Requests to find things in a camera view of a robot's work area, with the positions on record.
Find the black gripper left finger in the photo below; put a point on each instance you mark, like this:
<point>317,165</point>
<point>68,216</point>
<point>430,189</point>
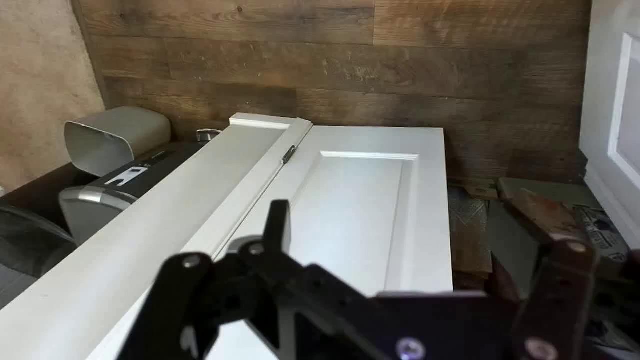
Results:
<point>192,296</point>

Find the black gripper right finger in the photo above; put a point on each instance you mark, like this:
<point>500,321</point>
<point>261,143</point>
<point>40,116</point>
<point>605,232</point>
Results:
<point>550,268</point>

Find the white pantry door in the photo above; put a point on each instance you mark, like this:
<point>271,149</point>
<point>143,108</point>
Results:
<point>368,204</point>
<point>610,113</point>

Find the grey trash bin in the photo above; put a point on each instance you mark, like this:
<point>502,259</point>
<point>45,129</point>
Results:
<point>106,141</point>

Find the black trash bin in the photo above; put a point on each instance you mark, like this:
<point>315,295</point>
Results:
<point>49,219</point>

